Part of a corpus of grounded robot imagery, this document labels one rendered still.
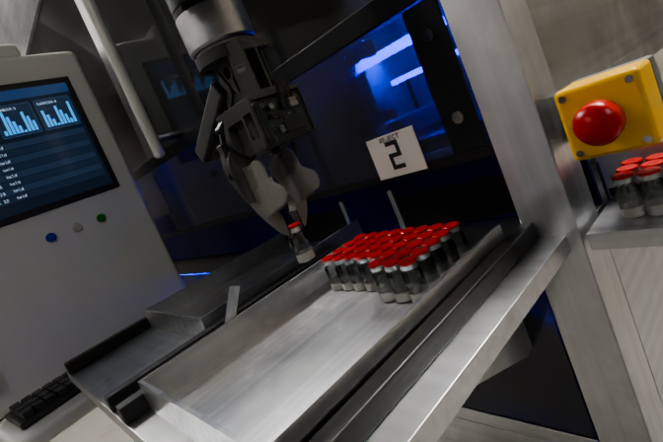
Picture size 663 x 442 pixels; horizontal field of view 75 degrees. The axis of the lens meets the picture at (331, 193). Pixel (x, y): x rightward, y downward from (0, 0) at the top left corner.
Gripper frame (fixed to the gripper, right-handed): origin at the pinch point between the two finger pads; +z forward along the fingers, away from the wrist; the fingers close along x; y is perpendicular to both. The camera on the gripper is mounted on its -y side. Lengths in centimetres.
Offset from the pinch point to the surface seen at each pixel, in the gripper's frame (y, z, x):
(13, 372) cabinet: -75, 13, -29
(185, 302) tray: -42.4, 11.5, -1.4
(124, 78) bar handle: -54, -36, 11
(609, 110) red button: 30.5, -0.1, 14.5
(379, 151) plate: 1.6, -2.7, 17.5
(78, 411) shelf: -53, 21, -24
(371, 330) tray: 9.9, 12.2, -2.5
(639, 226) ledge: 28.8, 12.4, 18.4
